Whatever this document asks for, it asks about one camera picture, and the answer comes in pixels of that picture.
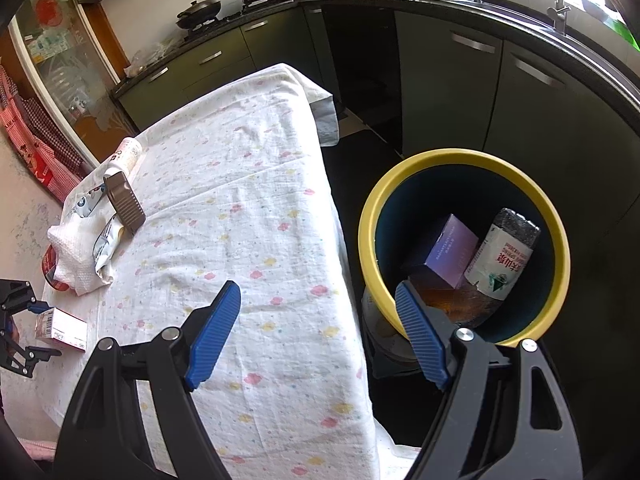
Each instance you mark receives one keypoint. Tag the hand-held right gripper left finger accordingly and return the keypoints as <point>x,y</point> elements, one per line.
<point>215,330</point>

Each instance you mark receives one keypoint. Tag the pale bowl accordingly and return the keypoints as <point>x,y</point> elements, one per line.
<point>597,7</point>

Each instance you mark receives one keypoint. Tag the dark red checked apron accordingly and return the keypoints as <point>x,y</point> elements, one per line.
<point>60,140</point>

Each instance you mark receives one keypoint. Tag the white paper towel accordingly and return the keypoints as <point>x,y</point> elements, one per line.
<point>75,255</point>

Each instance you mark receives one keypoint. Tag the black kitchen countertop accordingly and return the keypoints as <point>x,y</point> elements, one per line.
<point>450,5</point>

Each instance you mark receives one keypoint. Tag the brown ribbed container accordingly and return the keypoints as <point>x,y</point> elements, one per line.
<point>125,205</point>

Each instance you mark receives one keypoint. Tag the purple cardboard box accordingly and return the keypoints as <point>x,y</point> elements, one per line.
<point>445,250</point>

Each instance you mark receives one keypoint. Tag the black lidded wok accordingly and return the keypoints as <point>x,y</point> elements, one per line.
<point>197,12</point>

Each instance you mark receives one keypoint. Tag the yellow rimmed dark trash bin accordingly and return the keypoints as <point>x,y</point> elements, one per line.
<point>390,200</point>

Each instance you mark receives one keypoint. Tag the table with floral cloth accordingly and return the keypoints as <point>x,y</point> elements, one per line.
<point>250,260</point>

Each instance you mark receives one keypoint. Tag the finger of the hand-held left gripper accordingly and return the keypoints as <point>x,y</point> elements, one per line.
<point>20,357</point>
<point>17,295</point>

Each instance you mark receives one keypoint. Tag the round stool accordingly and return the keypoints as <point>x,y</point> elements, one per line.
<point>385,340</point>

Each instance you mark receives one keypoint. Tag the clear plastic water bottle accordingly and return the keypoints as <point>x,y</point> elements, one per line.
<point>500,260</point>

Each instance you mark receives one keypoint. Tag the small white bottle red label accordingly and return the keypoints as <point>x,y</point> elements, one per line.
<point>127,152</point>

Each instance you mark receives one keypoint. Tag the red soda can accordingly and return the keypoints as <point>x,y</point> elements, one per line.
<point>50,265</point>

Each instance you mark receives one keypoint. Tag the red plaid printed apron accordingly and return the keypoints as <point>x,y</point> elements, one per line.
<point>30,160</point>

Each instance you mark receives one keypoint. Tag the red white milk carton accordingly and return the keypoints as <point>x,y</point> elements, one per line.
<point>67,332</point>

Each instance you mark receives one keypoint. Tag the person's pink clothing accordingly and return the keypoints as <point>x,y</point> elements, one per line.
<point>37,450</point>

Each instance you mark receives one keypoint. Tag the black gas stove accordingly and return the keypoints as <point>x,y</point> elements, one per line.
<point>235,15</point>

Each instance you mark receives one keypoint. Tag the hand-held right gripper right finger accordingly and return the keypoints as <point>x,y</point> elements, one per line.
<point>425,335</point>

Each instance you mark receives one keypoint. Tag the green lower kitchen cabinets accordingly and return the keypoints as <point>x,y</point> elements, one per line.
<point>450,85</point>

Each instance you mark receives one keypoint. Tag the grey plastic sheet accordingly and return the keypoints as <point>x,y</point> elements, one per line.
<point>327,120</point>

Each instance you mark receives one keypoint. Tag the clear plastic bags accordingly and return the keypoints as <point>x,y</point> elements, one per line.
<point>147,60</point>

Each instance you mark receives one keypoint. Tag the green plastic item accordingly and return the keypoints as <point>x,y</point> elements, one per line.
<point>625,32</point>

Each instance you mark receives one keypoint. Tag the frosted glass sliding door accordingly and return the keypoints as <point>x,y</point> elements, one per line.
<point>70,60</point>

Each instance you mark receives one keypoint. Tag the silver wrapper packet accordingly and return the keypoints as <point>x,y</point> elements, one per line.
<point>107,242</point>

